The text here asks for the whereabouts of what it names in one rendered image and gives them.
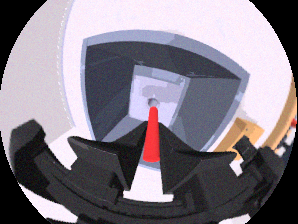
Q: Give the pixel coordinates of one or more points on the red peg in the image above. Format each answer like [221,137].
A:
[152,138]

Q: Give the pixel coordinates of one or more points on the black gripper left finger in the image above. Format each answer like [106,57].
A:
[121,155]

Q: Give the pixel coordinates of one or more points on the white square plate with hole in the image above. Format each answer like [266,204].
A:
[145,90]

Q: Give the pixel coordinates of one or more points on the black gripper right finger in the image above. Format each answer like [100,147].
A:
[179,162]

